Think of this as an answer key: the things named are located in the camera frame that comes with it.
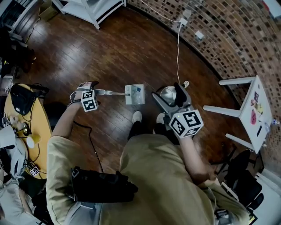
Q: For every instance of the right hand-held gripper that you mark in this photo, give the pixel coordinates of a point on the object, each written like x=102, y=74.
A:
x=186, y=123

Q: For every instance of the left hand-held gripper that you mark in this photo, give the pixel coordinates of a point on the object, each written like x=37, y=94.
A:
x=88, y=101

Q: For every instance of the metal bucket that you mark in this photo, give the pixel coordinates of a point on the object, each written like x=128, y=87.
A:
x=168, y=94

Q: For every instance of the person's right forearm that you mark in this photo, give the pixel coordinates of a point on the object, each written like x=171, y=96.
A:
x=195, y=162

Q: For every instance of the person's left forearm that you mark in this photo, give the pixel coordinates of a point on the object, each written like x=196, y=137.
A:
x=63, y=123

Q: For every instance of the person's right white shoe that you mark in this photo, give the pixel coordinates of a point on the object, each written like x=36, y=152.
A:
x=160, y=118

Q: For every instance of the person's white shoe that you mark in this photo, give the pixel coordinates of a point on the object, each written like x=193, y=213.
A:
x=160, y=118
x=137, y=116

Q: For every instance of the person's left white shoe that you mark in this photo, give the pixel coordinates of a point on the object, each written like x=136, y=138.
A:
x=137, y=116

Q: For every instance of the person's black trousers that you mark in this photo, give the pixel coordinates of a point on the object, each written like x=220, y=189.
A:
x=140, y=129

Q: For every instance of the round wooden table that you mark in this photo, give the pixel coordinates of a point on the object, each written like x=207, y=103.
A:
x=41, y=123

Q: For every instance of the black bag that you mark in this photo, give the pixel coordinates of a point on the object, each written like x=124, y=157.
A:
x=22, y=101

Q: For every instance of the yellow paper cup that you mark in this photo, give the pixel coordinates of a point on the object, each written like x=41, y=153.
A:
x=34, y=140

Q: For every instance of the small brass object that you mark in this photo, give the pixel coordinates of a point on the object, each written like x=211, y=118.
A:
x=25, y=128

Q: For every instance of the person's beige shirt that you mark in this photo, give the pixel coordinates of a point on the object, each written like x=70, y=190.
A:
x=153, y=175

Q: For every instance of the pink packet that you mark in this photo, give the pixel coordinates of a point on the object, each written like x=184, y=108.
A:
x=253, y=116

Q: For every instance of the dark printed cards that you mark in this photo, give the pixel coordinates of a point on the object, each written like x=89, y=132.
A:
x=255, y=96

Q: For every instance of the white shelf unit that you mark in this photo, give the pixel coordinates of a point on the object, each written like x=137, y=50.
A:
x=96, y=8

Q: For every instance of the yellow wrapper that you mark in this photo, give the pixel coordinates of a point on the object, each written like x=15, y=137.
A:
x=259, y=108

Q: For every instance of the black jacket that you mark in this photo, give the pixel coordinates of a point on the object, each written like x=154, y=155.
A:
x=13, y=52

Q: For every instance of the white rectangular table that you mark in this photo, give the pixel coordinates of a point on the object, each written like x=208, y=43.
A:
x=262, y=92

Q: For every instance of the black chest pack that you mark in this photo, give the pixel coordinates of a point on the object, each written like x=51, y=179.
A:
x=98, y=184

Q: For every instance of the black phone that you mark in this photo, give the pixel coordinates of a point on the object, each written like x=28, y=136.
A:
x=259, y=129

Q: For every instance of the cardboard box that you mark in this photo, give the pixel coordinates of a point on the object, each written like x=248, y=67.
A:
x=48, y=11

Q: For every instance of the white lamp shade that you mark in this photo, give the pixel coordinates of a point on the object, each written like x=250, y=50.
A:
x=6, y=137

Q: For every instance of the spare white gripper device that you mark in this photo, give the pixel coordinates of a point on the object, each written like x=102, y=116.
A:
x=19, y=158

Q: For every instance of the small clear water bottle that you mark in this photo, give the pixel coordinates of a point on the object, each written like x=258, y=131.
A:
x=273, y=124

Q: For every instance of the black office chair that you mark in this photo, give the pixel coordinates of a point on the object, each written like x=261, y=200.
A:
x=243, y=175

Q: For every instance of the black metal railing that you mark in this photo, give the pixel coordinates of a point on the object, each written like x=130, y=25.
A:
x=15, y=11

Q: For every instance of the grey chest harness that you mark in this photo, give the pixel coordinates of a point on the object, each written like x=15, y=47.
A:
x=221, y=217

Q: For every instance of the white cabinet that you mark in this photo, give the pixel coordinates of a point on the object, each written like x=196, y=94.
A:
x=271, y=197

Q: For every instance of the white wall outlet plate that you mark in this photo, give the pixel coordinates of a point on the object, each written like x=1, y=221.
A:
x=199, y=35

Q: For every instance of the white wall socket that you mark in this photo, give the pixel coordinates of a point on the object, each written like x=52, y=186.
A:
x=183, y=21

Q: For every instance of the white wall board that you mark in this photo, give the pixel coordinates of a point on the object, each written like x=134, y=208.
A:
x=273, y=7

